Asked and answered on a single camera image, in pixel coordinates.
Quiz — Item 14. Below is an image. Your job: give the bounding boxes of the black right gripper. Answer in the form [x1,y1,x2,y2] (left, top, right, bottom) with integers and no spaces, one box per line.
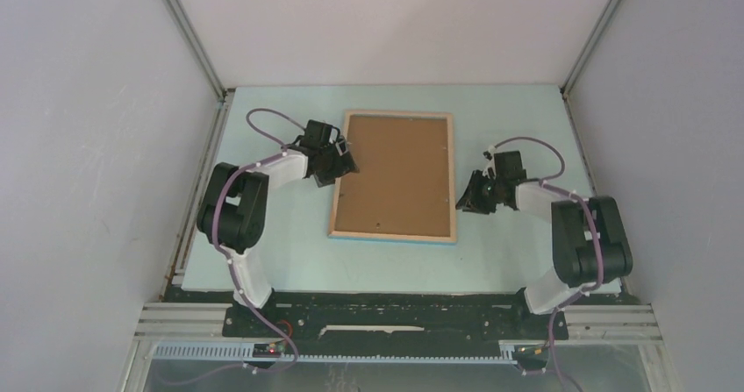
[452,170,503,216]

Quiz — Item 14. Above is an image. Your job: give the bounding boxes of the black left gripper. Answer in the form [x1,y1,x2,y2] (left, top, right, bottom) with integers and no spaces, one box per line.
[315,137,360,189]

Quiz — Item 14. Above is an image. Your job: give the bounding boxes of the brown frame backing board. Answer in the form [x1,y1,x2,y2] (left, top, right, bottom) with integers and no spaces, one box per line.
[333,115,450,239]

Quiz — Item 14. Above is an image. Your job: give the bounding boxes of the wooden picture frame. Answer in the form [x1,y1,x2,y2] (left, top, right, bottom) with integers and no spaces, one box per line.
[327,109,459,246]

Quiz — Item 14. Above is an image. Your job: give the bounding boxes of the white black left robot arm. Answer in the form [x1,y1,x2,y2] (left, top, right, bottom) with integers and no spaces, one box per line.
[197,120,359,337]

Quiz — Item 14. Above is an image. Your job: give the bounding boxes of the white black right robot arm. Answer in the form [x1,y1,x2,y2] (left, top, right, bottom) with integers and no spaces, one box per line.
[455,150,633,338]

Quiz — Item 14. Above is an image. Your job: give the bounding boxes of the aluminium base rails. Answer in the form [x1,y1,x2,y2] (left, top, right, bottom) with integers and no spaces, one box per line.
[119,293,676,391]

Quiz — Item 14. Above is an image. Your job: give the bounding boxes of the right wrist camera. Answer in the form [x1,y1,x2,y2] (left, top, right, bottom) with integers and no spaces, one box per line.
[483,146,498,180]

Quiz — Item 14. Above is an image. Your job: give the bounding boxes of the white cable duct strip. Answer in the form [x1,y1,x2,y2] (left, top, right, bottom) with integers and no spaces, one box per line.
[152,341,517,365]

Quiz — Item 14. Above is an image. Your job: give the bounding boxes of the left corner aluminium rail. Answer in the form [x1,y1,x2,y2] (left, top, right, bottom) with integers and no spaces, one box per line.
[162,0,227,102]

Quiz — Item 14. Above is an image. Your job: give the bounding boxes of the corner aluminium rail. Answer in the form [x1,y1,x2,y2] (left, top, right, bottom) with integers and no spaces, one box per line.
[561,0,624,98]
[162,0,227,102]

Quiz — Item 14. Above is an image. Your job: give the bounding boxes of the right corner aluminium rail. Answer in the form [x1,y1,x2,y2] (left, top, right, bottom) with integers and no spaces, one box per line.
[561,0,624,98]

